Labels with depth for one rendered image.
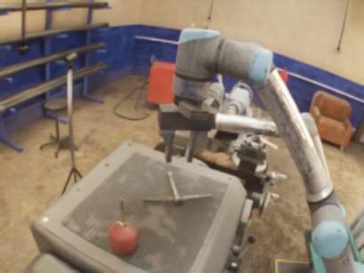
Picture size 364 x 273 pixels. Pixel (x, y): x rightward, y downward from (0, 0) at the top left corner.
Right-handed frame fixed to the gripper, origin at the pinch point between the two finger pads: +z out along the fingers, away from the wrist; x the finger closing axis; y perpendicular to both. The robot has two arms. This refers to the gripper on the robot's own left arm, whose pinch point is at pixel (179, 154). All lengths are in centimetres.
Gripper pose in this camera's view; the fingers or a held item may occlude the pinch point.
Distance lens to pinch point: 72.3
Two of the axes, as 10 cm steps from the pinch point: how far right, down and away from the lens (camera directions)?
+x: -9.6, -0.2, -2.7
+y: -2.3, -4.9, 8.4
